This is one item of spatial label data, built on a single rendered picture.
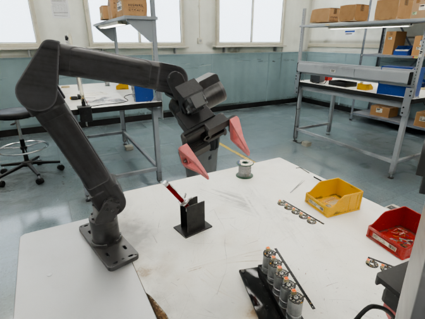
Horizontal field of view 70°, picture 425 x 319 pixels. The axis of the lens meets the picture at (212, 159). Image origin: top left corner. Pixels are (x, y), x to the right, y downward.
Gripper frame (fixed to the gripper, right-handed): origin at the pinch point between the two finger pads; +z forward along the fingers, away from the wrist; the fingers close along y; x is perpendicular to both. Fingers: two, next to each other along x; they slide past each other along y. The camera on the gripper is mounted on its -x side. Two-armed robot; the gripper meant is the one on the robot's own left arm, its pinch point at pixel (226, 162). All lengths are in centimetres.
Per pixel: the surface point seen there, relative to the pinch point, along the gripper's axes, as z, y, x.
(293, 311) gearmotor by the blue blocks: 27.5, -5.5, 3.1
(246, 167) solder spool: -14.8, 16.8, 39.4
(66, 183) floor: -158, -75, 183
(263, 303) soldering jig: 23.8, -8.2, 8.4
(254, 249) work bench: 13.1, -1.6, 19.3
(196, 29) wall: -363, 175, 250
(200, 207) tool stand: -2.4, -6.9, 18.2
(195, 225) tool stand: -0.2, -10.1, 21.0
